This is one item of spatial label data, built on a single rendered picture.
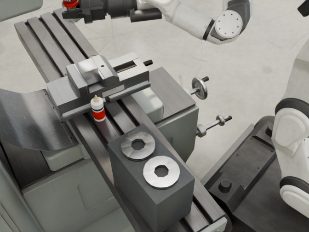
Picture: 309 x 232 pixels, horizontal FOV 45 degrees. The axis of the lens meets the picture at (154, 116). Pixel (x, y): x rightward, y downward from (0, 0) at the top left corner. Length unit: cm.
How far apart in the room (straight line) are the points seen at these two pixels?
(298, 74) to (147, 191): 53
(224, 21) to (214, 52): 186
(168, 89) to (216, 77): 113
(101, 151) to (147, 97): 38
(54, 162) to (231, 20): 78
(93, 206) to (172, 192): 90
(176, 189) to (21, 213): 71
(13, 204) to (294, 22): 269
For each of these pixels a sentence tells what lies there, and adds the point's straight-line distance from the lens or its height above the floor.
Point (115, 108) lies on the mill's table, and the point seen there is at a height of 90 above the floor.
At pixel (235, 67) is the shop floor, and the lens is 284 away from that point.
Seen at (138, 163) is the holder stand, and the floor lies 109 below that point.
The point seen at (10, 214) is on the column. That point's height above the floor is 68.
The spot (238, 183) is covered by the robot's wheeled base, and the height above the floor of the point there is 61.
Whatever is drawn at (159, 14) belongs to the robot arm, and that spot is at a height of 123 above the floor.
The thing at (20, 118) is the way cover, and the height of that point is 90.
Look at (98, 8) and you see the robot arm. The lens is 113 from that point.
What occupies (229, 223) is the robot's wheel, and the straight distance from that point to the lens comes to 148.
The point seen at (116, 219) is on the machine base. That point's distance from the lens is 186.
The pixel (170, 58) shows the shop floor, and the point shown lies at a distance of 286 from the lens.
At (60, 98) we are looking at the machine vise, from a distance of 128.
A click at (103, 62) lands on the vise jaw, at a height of 101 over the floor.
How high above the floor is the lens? 188
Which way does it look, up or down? 50 degrees down
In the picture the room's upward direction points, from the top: 1 degrees counter-clockwise
